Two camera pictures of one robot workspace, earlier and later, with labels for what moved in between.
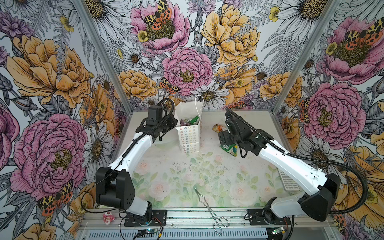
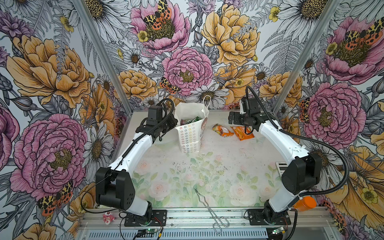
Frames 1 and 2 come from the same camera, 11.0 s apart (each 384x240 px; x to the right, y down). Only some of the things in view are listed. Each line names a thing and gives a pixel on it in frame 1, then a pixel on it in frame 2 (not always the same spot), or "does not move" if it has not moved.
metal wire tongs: [219, 221] does not move
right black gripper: [227, 136] to [236, 120]
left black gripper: [173, 121] does not move
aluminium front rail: [208, 219] does not move
